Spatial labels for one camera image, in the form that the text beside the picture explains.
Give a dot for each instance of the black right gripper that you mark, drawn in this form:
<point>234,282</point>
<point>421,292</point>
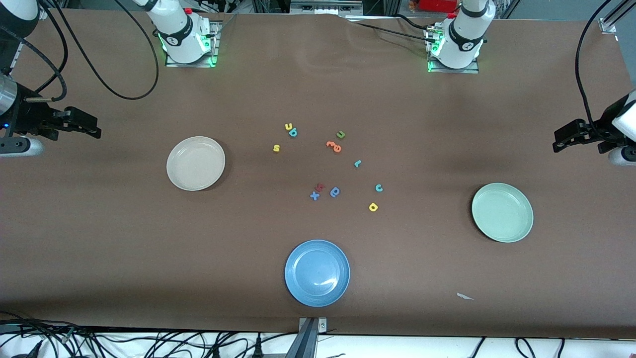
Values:
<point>28,118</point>

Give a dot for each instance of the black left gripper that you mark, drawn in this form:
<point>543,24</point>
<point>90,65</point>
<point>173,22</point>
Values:
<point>607,122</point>

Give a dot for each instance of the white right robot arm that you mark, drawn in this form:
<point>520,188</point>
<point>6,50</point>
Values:
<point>181,35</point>

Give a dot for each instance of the brown paper table cover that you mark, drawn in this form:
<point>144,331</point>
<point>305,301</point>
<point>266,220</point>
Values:
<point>99,223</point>

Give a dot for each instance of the pale green plate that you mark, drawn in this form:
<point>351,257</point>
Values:
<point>502,213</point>

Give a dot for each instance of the beige brown plate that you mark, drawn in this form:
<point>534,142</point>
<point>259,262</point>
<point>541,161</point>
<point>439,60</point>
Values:
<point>196,163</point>

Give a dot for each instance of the red box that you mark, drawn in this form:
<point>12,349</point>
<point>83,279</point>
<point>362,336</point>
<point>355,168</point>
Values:
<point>437,5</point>

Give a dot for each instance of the white paper scrap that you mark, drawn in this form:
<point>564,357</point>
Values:
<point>464,297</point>

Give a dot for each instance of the blue foam letter a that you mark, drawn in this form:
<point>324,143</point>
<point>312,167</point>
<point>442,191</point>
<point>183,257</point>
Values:
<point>338,190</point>

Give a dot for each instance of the black power plug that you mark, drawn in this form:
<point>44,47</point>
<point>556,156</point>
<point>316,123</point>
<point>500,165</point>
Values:
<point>258,348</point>
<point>216,352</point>

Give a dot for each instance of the grey metal device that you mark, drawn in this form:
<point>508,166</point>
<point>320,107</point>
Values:
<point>325,7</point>

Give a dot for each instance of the blue plate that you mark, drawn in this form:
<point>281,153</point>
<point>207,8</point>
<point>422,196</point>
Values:
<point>317,273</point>

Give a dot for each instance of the aluminium frame profile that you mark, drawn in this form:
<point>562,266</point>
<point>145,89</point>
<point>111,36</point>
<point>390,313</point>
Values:
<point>43,15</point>
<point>608,22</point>

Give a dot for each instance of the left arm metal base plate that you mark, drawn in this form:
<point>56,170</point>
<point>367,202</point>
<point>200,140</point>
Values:
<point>472,70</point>

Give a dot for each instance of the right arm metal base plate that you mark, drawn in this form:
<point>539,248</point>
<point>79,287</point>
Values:
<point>216,49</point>

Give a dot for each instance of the aluminium table edge bracket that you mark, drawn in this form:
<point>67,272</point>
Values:
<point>310,333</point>

